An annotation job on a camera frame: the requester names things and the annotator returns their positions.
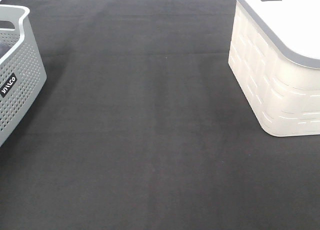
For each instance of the dark blue grey towel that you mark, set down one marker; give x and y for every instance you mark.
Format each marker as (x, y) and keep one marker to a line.
(4, 48)

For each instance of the black table cloth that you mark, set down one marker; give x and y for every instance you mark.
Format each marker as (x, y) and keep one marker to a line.
(142, 125)

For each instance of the cream plastic basket grey rim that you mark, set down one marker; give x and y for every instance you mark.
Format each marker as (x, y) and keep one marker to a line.
(275, 57)

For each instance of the grey perforated plastic basket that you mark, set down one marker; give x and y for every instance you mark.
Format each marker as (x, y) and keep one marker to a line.
(22, 73)

